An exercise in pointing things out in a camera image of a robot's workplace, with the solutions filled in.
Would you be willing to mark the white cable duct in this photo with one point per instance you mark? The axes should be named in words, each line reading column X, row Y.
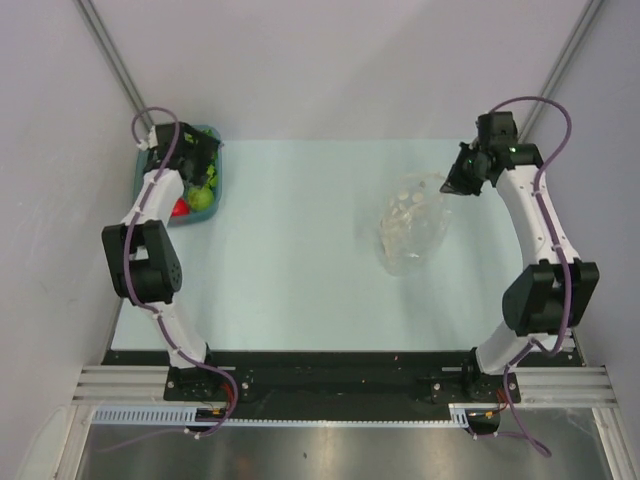
column 320, row 422

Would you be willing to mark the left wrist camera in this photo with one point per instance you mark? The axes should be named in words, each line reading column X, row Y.
column 149, row 142

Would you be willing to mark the aluminium corner post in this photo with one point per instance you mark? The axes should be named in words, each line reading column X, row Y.
column 563, row 61
column 99, row 31

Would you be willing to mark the red fake tomato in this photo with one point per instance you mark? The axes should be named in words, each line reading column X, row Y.
column 180, row 209

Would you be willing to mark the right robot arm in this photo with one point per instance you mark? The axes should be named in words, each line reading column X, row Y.
column 493, row 359

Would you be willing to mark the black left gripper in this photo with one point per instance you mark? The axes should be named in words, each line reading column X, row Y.
column 203, row 148

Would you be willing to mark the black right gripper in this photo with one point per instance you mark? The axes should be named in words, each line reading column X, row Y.
column 454, row 182

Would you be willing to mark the green fake pepper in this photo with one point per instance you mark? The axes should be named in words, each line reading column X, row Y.
column 200, row 198

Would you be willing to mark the teal plastic bin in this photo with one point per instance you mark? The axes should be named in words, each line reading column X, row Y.
column 210, row 210

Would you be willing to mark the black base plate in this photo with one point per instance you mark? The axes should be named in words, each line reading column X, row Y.
column 340, row 387

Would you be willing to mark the clear polka dot zip bag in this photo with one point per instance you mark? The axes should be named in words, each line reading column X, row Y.
column 401, row 222

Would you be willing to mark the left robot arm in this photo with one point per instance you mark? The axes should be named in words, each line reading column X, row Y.
column 143, row 264

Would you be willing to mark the green fake lettuce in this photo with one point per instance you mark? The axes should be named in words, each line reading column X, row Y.
column 212, row 144

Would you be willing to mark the left aluminium corner post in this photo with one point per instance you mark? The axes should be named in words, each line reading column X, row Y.
column 99, row 31

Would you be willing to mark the right aluminium corner post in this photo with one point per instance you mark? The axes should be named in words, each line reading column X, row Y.
column 563, row 61

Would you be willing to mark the front aluminium rail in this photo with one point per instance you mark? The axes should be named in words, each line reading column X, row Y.
column 539, row 387

